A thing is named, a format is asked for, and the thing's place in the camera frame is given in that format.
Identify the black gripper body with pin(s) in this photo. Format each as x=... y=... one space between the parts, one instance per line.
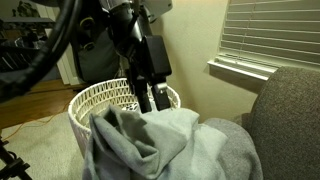
x=127 y=28

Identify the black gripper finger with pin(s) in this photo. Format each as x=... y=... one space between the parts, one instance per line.
x=160 y=96
x=140 y=90

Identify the green blanket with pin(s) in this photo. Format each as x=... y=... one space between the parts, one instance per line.
x=161 y=145

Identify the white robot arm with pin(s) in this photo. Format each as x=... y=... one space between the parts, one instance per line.
x=154 y=8

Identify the white woven basket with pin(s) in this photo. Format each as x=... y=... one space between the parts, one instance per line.
x=94 y=100

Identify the grey fabric couch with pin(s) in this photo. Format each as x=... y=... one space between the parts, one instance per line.
x=279 y=139

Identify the white leaf-pattern pillow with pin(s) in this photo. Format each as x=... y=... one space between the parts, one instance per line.
x=131 y=107

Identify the white window blinds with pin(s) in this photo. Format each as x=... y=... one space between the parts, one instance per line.
x=272 y=33

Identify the black tripod stand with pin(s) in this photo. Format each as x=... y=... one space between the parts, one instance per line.
x=14 y=165

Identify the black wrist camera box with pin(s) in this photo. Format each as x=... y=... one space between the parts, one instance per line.
x=158 y=65

